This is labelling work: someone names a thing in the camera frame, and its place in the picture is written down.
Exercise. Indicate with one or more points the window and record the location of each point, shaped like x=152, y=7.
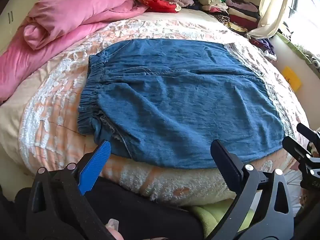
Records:
x=308, y=17

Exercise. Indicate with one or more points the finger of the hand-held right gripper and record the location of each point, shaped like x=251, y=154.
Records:
x=307, y=131
x=293, y=147

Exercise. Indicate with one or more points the blue denim pants lace trim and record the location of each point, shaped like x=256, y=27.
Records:
x=180, y=100

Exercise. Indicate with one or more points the cream curtain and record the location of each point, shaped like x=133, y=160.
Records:
x=273, y=10

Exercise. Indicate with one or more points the person's green fleece clothing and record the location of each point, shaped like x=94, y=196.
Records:
x=212, y=215

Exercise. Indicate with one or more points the white wardrobe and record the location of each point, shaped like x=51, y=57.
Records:
x=15, y=7

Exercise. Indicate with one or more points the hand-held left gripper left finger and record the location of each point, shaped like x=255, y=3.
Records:
x=96, y=165

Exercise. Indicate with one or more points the pink duvet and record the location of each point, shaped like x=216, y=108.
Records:
x=65, y=20

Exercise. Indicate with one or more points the person's left hand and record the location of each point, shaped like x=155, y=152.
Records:
x=113, y=226

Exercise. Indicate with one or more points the yellow paper note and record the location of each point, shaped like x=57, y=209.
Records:
x=292, y=78

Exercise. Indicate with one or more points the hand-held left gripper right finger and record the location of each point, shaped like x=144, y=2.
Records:
x=226, y=161

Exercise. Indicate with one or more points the pile of folded clothes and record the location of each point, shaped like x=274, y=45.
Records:
x=237, y=12

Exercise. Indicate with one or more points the peach white lace bedspread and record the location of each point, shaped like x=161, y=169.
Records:
x=57, y=85

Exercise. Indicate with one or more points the cream bed sheet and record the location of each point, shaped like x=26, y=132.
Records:
x=10, y=130

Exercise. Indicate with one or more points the green patterned windowsill cloth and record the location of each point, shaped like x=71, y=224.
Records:
x=298, y=51

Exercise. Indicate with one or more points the purple crumpled clothes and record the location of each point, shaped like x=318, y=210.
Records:
x=263, y=44

